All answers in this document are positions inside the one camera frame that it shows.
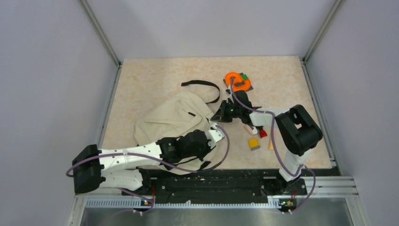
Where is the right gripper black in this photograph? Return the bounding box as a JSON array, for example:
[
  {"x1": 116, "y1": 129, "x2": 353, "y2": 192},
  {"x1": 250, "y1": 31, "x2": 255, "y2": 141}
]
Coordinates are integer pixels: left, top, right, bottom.
[{"x1": 212, "y1": 99, "x2": 243, "y2": 122}]

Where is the beige canvas student bag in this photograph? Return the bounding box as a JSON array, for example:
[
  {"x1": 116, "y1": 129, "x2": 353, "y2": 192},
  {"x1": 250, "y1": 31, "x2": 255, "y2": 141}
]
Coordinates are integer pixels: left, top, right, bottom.
[{"x1": 133, "y1": 91, "x2": 217, "y2": 175}]

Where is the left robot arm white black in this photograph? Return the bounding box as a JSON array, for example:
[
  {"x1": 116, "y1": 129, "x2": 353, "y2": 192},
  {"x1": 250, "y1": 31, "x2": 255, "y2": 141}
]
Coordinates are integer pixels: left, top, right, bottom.
[{"x1": 66, "y1": 129, "x2": 223, "y2": 195}]

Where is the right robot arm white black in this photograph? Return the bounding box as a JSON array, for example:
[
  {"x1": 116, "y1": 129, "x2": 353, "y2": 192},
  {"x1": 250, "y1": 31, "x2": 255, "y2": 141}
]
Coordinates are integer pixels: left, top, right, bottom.
[{"x1": 211, "y1": 91, "x2": 323, "y2": 194}]

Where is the pink white correction tape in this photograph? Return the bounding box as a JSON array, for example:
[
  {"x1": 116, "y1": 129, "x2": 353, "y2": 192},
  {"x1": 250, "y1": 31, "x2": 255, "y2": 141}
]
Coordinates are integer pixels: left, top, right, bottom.
[{"x1": 244, "y1": 125, "x2": 258, "y2": 136}]

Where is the grey building plate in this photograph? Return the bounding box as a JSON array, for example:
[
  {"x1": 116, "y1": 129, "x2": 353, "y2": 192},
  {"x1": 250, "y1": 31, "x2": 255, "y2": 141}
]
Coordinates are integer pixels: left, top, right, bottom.
[{"x1": 223, "y1": 72, "x2": 253, "y2": 92}]

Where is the yellow grey eraser block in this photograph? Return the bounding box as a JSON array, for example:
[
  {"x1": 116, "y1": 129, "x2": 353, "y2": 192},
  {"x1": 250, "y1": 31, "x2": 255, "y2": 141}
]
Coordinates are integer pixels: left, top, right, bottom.
[{"x1": 248, "y1": 138, "x2": 261, "y2": 151}]

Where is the red black stamp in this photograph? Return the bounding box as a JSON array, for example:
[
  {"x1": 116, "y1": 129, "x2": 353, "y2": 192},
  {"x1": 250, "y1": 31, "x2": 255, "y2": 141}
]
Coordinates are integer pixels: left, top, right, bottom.
[{"x1": 257, "y1": 127, "x2": 268, "y2": 138}]

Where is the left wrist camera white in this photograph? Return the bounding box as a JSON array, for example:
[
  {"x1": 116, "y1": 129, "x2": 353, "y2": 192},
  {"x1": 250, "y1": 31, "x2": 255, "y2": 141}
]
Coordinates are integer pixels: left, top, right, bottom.
[{"x1": 205, "y1": 122, "x2": 224, "y2": 149}]

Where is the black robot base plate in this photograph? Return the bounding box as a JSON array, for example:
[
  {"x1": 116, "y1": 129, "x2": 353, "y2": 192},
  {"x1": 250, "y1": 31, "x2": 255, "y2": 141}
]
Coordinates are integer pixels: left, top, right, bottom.
[{"x1": 121, "y1": 168, "x2": 339, "y2": 205}]

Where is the white cable duct strip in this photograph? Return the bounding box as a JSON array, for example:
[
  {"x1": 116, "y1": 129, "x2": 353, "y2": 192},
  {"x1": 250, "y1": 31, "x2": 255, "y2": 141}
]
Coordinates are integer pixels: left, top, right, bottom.
[{"x1": 85, "y1": 198, "x2": 281, "y2": 209}]

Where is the aluminium frame rail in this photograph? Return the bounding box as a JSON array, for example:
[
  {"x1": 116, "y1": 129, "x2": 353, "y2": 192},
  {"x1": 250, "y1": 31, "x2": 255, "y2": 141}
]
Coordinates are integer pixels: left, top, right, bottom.
[{"x1": 79, "y1": 176, "x2": 359, "y2": 198}]

